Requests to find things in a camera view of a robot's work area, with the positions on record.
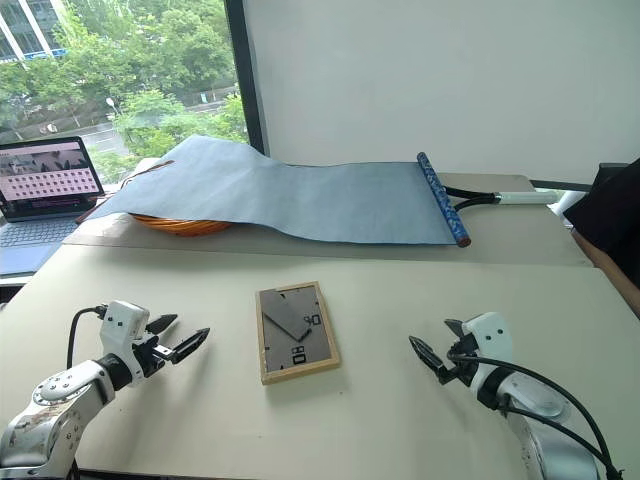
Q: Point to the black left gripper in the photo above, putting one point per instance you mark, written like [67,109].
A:
[150,357]

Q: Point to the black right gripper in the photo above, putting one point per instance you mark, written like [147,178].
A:
[464,362]

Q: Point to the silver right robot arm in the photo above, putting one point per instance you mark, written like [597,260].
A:
[530,395]

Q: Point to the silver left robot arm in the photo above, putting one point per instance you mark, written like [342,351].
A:
[45,430]

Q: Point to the orange woven basket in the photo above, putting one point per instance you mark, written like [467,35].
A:
[185,227]

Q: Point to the white paper roll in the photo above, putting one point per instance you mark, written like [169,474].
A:
[567,202]

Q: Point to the blue paper hanging scroll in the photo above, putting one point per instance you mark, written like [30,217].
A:
[300,195]

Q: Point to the tablet laptop with keyboard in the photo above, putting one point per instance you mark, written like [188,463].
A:
[45,175]

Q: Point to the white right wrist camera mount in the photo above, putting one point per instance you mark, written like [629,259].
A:
[492,335]

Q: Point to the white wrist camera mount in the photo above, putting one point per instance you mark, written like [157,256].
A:
[122,320]
[492,335]

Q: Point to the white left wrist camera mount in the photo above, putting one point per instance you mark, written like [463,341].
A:
[122,320]

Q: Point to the wooden picture frame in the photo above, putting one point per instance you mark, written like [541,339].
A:
[295,332]

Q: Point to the black window frame post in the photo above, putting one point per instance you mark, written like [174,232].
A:
[247,75]

